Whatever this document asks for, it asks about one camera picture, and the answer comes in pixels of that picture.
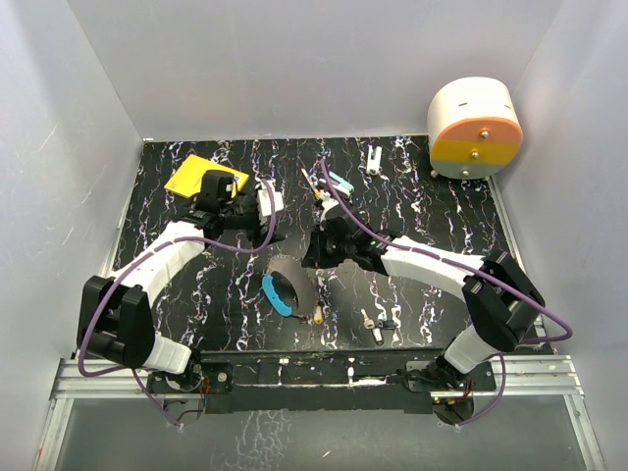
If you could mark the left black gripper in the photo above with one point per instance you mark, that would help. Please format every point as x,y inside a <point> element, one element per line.
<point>256,235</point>

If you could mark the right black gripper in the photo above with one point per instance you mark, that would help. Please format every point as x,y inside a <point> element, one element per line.
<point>315,257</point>

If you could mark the metal key organizer with rings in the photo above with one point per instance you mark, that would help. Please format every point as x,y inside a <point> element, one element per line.
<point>306,293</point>

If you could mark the blue organizer handle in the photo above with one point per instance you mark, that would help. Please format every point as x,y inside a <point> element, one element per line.
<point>274,297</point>

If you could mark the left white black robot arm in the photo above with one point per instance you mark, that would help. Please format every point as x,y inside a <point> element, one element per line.
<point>115,318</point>

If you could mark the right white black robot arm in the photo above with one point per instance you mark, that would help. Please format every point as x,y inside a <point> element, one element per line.
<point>501,301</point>

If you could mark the white orange pen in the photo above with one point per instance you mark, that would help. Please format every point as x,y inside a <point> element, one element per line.
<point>314,186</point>

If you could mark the teal white stapler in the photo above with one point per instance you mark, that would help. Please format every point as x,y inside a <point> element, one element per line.
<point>341,185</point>

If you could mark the yellow notepad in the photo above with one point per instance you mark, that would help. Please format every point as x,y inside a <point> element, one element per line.
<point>186,180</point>

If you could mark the white plastic clip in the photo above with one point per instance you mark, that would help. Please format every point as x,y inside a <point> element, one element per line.
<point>373,163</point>

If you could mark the white tagged key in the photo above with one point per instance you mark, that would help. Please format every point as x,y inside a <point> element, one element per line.
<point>371,326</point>

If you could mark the white orange yellow drum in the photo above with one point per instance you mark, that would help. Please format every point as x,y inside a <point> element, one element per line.
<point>473,130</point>

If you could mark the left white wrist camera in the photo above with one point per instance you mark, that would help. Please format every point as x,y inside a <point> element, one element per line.
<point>269,201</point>

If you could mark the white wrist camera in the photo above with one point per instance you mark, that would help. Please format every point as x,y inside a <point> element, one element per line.
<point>269,201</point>
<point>328,207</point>

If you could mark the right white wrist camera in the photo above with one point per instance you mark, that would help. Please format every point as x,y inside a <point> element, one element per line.
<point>328,207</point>

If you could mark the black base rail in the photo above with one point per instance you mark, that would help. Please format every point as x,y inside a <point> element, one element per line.
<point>404,379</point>

